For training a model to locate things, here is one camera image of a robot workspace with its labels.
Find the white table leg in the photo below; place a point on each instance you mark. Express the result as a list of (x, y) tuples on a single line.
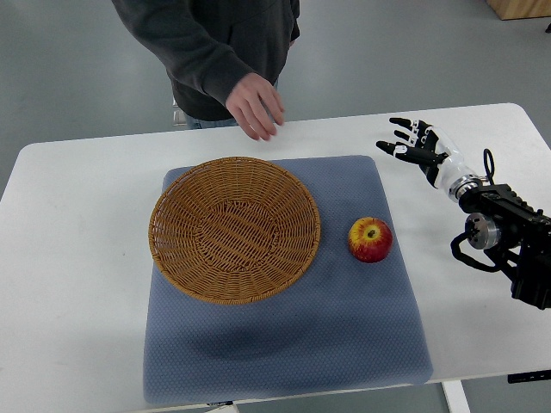
[(455, 396)]

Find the black table control panel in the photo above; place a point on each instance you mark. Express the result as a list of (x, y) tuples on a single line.
[(519, 378)]

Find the lower metal floor plate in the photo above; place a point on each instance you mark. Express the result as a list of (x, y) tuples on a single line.
[(179, 118)]

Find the wooden box corner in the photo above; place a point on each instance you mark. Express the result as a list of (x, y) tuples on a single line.
[(520, 9)]

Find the dark grey sleeve forearm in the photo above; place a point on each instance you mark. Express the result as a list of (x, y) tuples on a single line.
[(204, 71)]

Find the brown wicker basket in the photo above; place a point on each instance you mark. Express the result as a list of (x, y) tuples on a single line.
[(234, 230)]

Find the person's bare hand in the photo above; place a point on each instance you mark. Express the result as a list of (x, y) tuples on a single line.
[(256, 106)]

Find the red yellow apple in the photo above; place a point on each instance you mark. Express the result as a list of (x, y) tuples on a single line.
[(370, 240)]

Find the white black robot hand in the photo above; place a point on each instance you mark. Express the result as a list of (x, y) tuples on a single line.
[(433, 151)]

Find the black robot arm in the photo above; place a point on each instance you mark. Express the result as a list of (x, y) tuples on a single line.
[(504, 234)]

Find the blue grey foam mat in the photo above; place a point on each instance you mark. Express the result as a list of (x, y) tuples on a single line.
[(343, 325)]

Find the person's dark grey hoodie torso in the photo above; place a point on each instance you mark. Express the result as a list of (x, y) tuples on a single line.
[(260, 33)]

